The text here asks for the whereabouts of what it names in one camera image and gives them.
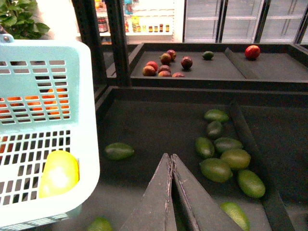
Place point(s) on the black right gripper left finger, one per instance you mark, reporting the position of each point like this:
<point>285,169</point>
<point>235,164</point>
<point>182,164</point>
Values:
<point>155,211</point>

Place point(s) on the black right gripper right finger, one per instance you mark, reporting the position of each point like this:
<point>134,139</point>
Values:
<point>198,210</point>

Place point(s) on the yellow mango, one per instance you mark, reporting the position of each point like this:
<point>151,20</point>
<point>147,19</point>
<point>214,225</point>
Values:
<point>60,174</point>

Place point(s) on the turquoise plastic shopping basket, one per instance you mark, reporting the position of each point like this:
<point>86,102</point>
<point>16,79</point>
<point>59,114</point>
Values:
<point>46,104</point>

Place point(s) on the green avocado on shelf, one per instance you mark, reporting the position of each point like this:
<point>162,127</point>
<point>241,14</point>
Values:
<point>207,55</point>

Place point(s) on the red apple on shelf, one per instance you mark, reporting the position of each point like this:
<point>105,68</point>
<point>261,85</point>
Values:
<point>252,52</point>

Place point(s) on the green potted plant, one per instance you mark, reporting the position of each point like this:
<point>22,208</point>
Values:
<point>17,17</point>

